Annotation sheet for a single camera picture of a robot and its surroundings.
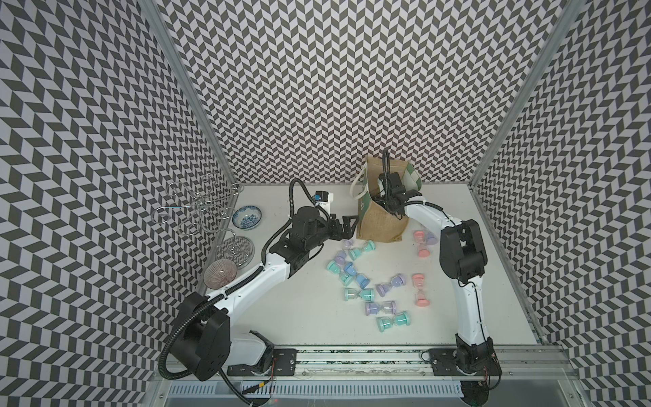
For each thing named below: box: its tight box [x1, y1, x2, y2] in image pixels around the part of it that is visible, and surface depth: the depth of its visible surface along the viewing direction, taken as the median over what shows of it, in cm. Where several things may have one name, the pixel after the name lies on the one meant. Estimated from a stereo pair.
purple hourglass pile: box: [334, 239, 354, 266], surface depth 96 cm
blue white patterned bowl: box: [231, 205, 262, 229], surface depth 106 cm
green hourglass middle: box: [343, 287, 376, 303], surface depth 85 cm
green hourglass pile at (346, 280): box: [325, 260, 355, 287], surface depth 91 cm
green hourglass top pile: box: [348, 239, 377, 262], surface depth 98 cm
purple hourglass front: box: [365, 300, 397, 317], surface depth 82 cm
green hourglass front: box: [377, 311, 411, 333], surface depth 80 cm
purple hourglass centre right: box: [375, 273, 407, 298], surface depth 88 cm
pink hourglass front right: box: [411, 273, 431, 307], surface depth 88 cm
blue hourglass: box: [343, 261, 371, 290], surface depth 91 cm
